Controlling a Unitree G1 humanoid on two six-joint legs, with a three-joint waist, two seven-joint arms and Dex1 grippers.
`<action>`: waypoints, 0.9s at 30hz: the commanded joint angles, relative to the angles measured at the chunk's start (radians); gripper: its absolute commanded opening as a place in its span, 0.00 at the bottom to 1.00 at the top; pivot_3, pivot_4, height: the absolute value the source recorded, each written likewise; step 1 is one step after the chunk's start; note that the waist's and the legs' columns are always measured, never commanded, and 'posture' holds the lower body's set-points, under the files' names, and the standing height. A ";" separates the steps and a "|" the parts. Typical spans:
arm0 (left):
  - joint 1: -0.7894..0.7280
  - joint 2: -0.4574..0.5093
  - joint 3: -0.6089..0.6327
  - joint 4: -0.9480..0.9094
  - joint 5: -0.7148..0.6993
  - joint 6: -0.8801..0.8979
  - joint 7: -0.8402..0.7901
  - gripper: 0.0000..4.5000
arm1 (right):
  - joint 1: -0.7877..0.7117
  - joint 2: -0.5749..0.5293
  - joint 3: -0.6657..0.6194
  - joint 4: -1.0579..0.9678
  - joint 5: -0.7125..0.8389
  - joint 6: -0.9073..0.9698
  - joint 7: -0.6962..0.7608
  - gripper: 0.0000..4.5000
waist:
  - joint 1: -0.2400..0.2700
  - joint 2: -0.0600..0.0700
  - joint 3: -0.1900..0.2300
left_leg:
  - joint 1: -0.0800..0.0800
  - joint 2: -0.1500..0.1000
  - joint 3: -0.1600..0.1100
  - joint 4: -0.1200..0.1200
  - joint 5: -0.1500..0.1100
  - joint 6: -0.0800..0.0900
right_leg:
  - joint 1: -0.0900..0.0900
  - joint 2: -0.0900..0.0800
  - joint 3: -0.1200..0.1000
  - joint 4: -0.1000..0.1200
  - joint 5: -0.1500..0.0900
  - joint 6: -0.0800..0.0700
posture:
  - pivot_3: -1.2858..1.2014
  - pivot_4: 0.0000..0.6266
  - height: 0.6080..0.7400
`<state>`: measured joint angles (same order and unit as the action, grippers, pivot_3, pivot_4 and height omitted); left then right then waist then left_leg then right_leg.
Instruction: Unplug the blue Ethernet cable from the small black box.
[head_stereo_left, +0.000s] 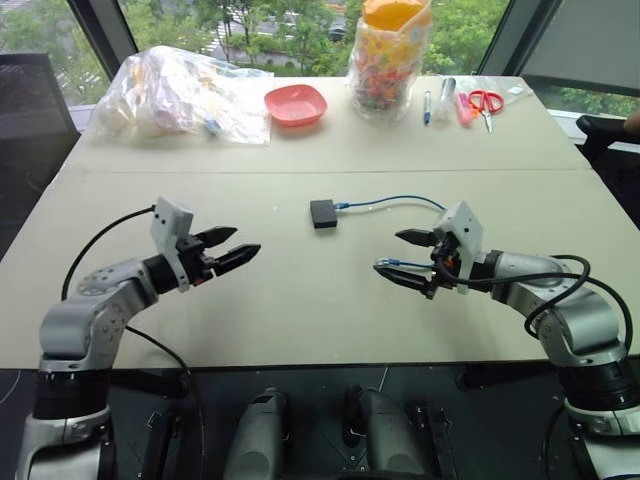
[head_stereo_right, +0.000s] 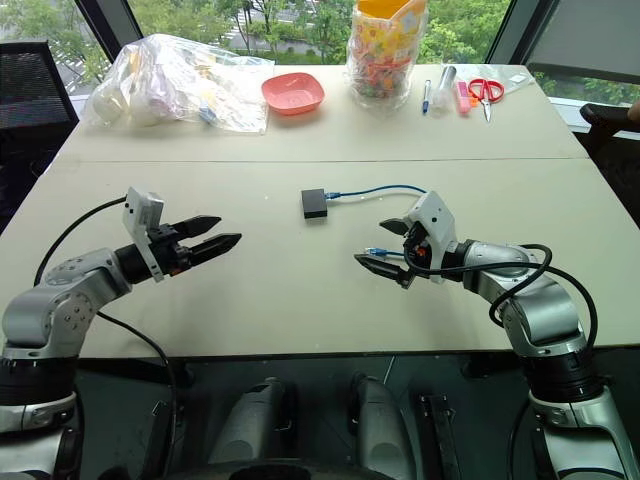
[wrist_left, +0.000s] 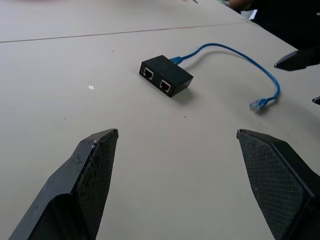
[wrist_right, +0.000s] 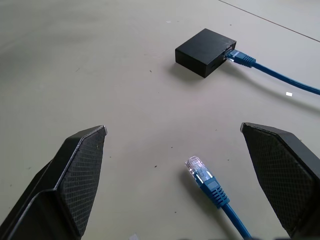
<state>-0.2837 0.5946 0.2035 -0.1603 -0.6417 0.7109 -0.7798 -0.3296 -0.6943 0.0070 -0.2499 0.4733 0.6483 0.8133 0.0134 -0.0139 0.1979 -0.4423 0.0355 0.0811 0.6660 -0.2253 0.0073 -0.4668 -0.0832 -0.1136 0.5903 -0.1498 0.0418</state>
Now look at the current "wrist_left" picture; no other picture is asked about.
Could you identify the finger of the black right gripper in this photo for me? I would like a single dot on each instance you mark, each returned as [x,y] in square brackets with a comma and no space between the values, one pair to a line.
[297,60]
[317,100]

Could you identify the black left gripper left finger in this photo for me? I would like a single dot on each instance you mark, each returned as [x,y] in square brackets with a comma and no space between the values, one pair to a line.
[75,185]

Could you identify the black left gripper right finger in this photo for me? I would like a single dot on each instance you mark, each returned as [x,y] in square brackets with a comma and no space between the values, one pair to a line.
[277,180]

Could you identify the black ethernet splitter box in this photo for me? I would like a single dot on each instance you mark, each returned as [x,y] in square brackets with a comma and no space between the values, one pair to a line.
[166,75]

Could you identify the person in dark clothing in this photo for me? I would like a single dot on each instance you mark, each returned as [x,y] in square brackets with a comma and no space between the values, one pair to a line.
[287,20]

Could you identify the white paper sheet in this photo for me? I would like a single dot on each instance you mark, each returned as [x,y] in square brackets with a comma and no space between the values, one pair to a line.
[253,14]

